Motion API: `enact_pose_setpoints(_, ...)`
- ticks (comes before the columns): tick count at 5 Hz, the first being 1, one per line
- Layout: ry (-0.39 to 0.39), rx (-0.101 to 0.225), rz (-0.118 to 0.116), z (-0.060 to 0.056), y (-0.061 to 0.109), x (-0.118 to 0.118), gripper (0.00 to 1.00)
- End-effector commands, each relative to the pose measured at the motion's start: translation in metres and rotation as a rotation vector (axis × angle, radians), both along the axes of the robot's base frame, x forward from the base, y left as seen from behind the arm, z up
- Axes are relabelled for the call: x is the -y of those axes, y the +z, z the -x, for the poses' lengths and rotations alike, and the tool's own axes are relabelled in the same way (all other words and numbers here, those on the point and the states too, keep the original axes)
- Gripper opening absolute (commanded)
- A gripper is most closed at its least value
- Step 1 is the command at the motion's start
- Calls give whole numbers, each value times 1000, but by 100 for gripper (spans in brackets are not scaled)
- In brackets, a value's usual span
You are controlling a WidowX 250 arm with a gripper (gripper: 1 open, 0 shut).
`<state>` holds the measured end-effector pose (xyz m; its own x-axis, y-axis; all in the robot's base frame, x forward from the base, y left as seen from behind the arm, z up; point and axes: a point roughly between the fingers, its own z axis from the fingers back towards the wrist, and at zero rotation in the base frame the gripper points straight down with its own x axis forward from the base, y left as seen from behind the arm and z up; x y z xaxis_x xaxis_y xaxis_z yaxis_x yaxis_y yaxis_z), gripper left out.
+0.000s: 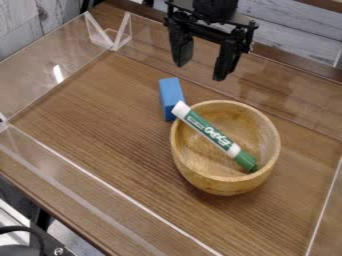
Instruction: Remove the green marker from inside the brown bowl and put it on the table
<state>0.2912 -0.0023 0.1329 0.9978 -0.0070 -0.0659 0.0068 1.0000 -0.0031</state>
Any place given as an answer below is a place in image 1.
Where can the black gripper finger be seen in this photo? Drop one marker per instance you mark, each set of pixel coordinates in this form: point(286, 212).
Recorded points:
point(182, 43)
point(227, 59)

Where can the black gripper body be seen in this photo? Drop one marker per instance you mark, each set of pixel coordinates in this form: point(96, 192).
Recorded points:
point(214, 19)

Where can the green Expo marker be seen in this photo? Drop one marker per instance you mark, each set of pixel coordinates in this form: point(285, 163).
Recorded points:
point(215, 136)

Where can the brown wooden bowl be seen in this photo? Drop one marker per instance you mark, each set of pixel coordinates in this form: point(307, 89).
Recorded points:
point(203, 164)

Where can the blue rectangular block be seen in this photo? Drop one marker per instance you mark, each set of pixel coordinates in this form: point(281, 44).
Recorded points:
point(171, 94)

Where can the black metal stand base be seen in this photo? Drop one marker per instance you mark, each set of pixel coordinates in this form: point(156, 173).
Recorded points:
point(25, 238)

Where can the clear acrylic corner bracket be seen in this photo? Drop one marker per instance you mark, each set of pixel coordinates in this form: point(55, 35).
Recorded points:
point(110, 38)

